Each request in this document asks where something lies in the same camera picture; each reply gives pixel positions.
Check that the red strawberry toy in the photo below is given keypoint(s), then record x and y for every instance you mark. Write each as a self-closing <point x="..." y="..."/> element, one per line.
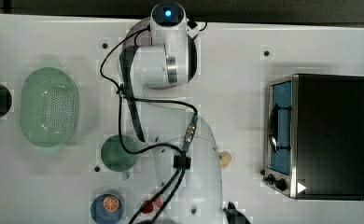
<point x="149" y="207"/>

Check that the yellow plush banana toy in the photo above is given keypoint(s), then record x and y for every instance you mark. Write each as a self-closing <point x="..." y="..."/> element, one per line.
<point x="224" y="159"/>

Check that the green round cup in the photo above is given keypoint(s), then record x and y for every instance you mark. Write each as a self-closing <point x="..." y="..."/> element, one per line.
<point x="113" y="155"/>

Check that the blue bowl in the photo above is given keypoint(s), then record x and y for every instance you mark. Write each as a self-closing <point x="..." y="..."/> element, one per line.
<point x="101" y="216"/>

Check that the silver toaster oven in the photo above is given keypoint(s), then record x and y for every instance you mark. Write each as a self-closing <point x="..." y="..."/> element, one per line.
<point x="314" y="145"/>

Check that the orange slice toy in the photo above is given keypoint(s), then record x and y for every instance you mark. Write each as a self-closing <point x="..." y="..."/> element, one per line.
<point x="111" y="203"/>

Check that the grey round plate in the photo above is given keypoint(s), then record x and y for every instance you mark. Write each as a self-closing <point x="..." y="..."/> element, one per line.
<point x="138" y="35"/>

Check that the green perforated colander basket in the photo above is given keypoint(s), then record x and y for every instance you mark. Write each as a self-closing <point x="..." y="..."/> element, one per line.
<point x="48" y="107"/>

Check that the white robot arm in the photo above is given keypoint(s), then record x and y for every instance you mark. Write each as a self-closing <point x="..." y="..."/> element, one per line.
<point x="187" y="163"/>

